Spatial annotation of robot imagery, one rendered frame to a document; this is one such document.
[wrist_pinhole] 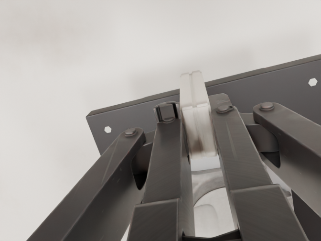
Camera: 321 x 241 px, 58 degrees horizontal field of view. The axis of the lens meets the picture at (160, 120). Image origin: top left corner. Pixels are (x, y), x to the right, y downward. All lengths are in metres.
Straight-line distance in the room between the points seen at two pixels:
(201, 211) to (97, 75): 0.56
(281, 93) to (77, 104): 0.63
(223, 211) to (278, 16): 0.57
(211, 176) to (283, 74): 0.24
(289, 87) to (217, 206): 0.26
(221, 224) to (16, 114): 0.80
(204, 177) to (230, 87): 0.19
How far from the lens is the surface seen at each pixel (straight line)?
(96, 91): 0.94
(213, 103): 0.16
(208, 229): 0.49
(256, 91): 0.60
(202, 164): 0.61
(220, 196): 0.56
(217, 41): 0.87
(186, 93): 0.16
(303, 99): 0.63
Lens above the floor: 0.86
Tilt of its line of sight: 68 degrees down
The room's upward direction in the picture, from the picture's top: 165 degrees counter-clockwise
